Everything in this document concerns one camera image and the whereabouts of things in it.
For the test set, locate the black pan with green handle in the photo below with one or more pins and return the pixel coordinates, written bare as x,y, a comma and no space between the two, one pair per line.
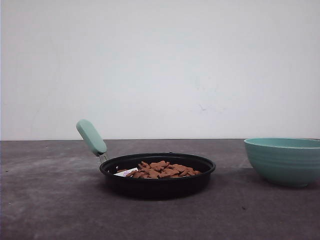
146,188

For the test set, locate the teal ceramic bowl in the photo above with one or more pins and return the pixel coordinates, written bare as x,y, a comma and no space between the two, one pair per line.
293,162

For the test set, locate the brown beef cubes pile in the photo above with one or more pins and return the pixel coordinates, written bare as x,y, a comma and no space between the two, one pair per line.
162,170

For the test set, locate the small white packet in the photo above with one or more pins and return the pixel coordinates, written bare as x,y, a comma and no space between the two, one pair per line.
125,172

